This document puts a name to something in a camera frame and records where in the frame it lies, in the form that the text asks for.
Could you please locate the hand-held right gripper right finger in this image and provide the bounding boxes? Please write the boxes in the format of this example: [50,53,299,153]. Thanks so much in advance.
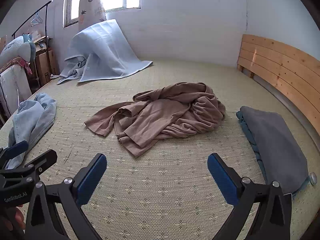
[207,153,293,240]

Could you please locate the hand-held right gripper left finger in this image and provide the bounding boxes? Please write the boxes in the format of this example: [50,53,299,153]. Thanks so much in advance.
[24,153,108,240]

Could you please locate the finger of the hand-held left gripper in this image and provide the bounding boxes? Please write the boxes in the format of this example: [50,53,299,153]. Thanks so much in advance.
[24,149,58,180]
[0,140,29,168]

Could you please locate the brown T-shirt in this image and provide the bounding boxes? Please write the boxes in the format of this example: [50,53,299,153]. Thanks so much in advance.
[84,82,226,158]

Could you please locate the black clothes rack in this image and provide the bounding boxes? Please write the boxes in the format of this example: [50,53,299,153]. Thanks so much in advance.
[12,0,59,77]

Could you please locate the light blue clothes hanger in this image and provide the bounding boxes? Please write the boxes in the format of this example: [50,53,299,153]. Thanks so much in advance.
[30,11,42,27]

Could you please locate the person's left hand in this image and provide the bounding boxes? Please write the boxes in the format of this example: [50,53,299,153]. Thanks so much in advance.
[7,204,27,230]

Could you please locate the light blue jeans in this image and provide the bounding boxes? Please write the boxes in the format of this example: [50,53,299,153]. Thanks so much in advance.
[5,92,57,170]

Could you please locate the white plastic-wrapped mattress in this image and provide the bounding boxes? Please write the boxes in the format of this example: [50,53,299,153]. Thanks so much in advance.
[0,64,33,125]

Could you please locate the grey pillow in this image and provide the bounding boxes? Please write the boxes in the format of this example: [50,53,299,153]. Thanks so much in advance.
[240,106,308,197]

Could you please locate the pink cloth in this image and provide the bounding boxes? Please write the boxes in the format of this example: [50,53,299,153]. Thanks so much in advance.
[17,57,33,75]

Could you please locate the plain cardboard box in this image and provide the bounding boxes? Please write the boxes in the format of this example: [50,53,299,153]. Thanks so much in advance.
[35,47,57,85]

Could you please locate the white grey plush toy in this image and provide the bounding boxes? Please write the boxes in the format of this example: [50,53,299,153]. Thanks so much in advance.
[0,34,37,67]

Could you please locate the light blue blanket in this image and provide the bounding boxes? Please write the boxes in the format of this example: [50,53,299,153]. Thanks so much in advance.
[57,19,153,85]

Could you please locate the wooden headboard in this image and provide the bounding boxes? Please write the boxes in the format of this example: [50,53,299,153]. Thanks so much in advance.
[237,34,320,123]

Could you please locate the white printed curtain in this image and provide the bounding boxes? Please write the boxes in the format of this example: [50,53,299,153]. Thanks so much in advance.
[78,0,107,32]

